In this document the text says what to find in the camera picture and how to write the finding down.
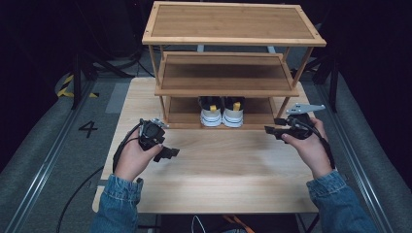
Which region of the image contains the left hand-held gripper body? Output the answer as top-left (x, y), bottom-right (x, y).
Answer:
top-left (138, 116), bottom-right (170, 152)

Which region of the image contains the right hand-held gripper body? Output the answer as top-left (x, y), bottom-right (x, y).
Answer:
top-left (281, 103), bottom-right (326, 141)

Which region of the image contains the navy and white sneaker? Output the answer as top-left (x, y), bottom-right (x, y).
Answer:
top-left (197, 95), bottom-right (223, 128)
top-left (222, 95), bottom-right (246, 129)

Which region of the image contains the wooden shoe rack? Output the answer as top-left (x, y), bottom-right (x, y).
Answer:
top-left (141, 0), bottom-right (327, 131)

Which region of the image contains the person's left hand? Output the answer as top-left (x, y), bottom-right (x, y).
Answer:
top-left (114, 128), bottom-right (164, 183)

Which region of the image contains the person's right hand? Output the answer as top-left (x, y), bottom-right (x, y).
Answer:
top-left (280, 117), bottom-right (335, 181)

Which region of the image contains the black metal stand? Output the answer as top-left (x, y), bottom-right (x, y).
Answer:
top-left (71, 48), bottom-right (98, 111)
top-left (312, 54), bottom-right (340, 114)

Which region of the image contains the yellow and black striped tape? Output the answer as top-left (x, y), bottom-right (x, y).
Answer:
top-left (56, 74), bottom-right (100, 99)

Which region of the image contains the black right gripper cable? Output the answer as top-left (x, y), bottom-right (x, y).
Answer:
top-left (286, 116), bottom-right (337, 171)

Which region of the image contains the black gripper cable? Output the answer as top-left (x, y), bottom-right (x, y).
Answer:
top-left (56, 119), bottom-right (144, 233)
top-left (286, 116), bottom-right (337, 171)

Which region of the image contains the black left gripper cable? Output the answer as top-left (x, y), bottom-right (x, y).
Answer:
top-left (56, 119), bottom-right (144, 233)

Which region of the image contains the white cable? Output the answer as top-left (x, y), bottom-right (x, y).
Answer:
top-left (190, 215), bottom-right (207, 233)

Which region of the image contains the orange strap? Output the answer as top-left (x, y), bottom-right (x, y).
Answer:
top-left (223, 215), bottom-right (257, 233)

